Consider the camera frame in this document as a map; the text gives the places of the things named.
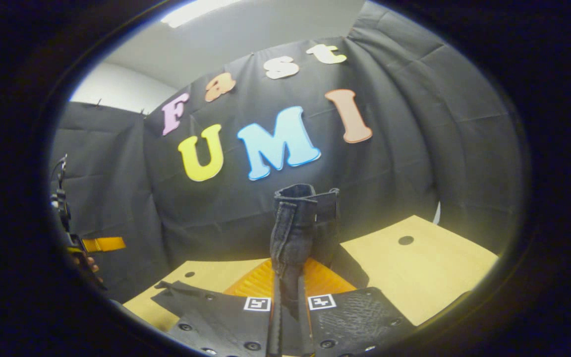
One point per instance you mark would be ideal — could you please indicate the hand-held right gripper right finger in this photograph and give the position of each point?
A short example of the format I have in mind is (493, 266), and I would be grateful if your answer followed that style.
(355, 317)

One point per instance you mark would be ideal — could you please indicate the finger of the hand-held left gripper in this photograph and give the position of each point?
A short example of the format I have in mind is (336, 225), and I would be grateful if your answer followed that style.
(104, 244)

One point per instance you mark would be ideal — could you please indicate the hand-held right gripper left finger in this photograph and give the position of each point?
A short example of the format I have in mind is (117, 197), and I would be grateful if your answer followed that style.
(226, 317)

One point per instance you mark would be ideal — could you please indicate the black jeans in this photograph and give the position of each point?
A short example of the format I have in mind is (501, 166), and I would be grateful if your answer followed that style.
(293, 233)

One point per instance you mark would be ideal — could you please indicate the black backdrop cloth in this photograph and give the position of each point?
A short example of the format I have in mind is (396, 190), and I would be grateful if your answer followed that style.
(414, 124)

